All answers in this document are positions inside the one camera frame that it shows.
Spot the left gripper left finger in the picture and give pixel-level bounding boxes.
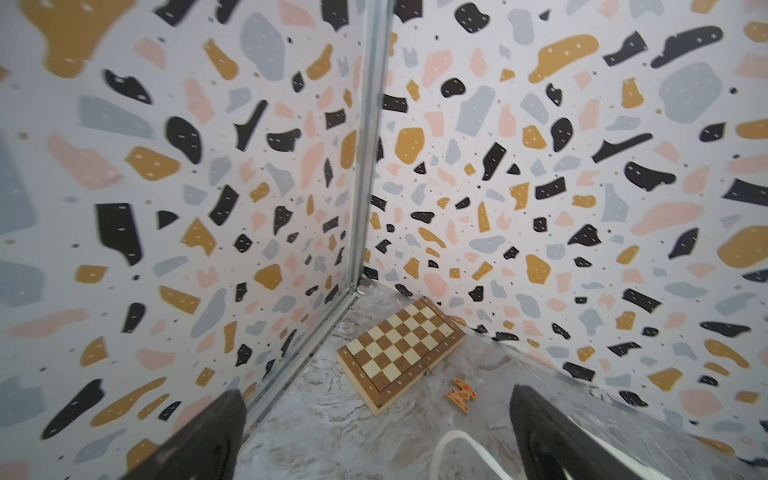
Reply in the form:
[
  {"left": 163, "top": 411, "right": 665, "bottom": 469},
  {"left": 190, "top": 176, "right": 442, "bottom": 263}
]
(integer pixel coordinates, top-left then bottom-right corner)
[{"left": 124, "top": 390, "right": 247, "bottom": 480}]

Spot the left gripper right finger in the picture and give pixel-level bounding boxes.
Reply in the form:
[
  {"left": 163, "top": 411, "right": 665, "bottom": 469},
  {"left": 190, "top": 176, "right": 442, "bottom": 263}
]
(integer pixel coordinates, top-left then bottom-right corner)
[{"left": 509, "top": 384, "right": 640, "bottom": 480}]

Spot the white paper bag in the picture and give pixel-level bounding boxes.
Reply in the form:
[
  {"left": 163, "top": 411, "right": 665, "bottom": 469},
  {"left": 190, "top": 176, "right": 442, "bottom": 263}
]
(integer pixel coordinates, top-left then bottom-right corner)
[{"left": 429, "top": 429, "right": 661, "bottom": 480}]

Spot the small orange toy piece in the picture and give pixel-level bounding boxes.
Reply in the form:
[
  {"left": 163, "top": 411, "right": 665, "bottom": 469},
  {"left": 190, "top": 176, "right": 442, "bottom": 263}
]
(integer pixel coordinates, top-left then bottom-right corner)
[{"left": 445, "top": 378, "right": 478, "bottom": 413}]

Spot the wooden chessboard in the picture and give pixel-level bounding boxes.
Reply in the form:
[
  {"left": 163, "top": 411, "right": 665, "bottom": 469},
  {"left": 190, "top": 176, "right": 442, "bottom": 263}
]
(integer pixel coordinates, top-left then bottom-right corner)
[{"left": 337, "top": 297, "right": 465, "bottom": 417}]

